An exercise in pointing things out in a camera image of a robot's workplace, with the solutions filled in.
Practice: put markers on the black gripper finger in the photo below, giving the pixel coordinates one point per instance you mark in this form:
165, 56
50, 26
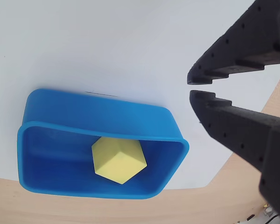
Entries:
247, 133
247, 42

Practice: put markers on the yellow foam cube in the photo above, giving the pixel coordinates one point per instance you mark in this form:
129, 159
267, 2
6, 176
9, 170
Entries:
119, 161

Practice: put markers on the white rectangular board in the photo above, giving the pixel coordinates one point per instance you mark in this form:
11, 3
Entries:
119, 46

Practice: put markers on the blue rectangular plastic bin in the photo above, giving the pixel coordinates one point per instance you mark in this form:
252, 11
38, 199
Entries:
60, 163

